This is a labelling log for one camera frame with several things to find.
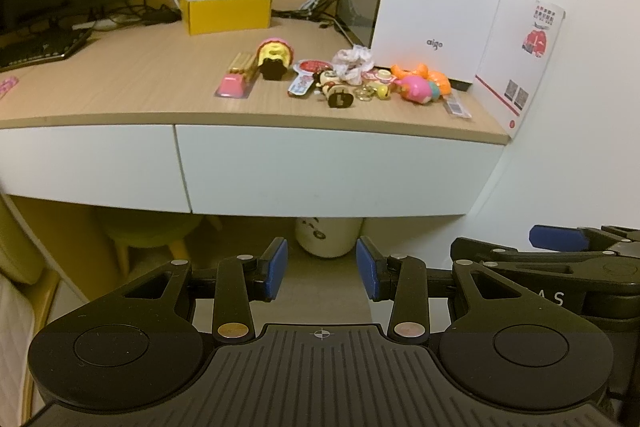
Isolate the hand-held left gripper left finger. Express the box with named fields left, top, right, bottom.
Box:
left=121, top=237, right=290, bottom=342

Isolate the yellow cardboard box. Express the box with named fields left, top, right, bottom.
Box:
left=179, top=0, right=274, bottom=37

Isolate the yellow stool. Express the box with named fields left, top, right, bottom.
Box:
left=96, top=208, right=207, bottom=269

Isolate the barcode tag packet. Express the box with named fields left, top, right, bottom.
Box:
left=442, top=91, right=474, bottom=120

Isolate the white pink wrapper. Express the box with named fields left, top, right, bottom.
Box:
left=332, top=46, right=375, bottom=86

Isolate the red white candy packet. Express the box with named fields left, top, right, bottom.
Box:
left=287, top=59, right=332, bottom=98

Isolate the black cable tangle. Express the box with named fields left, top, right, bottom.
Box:
left=89, top=0, right=182, bottom=28

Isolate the white quilted mattress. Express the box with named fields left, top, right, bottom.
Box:
left=0, top=257, right=62, bottom=418

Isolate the pink round toy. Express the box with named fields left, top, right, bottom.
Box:
left=394, top=74, right=444, bottom=106

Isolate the pink yellow cupcake toy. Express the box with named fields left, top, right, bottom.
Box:
left=255, top=35, right=294, bottom=83

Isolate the clear pack of toy wafers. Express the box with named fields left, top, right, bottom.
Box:
left=214, top=51, right=259, bottom=100

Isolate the cream round bin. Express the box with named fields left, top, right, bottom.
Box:
left=293, top=216, right=365, bottom=260

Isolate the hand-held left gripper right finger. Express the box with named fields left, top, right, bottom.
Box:
left=355, top=237, right=526, bottom=342

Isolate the cartoon figurine keychain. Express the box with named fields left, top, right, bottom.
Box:
left=312, top=69, right=357, bottom=110

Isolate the white printed card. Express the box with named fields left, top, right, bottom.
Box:
left=474, top=0, right=566, bottom=139

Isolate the narrow white drawer front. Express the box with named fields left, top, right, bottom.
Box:
left=0, top=124, right=194, bottom=214

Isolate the black keyboard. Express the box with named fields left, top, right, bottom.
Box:
left=0, top=26, right=94, bottom=73

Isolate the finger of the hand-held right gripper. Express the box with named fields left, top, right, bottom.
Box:
left=528, top=223, right=640, bottom=254
left=449, top=235, right=609, bottom=279

